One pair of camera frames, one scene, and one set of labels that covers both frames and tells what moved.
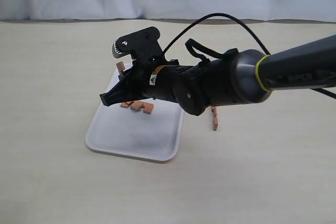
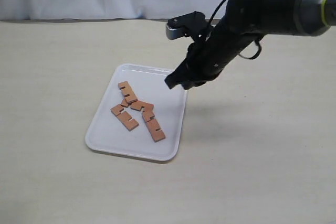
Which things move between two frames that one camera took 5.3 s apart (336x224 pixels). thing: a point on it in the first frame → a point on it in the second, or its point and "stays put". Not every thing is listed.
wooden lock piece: x=121 y=67 → x=124 y=117
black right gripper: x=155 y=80 → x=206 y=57
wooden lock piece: x=215 y=118 → x=152 y=125
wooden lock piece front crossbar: x=147 y=108 stays put
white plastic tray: x=125 y=132 stays put
